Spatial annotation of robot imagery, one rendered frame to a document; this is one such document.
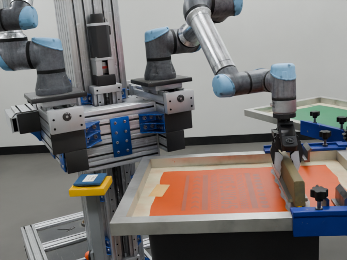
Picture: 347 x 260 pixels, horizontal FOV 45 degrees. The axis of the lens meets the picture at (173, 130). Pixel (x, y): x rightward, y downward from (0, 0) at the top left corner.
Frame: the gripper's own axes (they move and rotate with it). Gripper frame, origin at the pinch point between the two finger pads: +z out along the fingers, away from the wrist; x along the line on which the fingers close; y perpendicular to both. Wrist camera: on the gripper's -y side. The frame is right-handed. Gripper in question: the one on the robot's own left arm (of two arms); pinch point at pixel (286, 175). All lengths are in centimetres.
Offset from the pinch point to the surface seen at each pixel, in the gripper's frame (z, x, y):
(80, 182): 2, 72, 10
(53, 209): 93, 167, 204
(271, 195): 4.9, 5.9, -5.0
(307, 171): 4.4, -9.8, 15.0
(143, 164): 0, 50, 21
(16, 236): 94, 180, 157
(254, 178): 4.4, 9.3, 10.7
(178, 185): 4.2, 35.8, 6.9
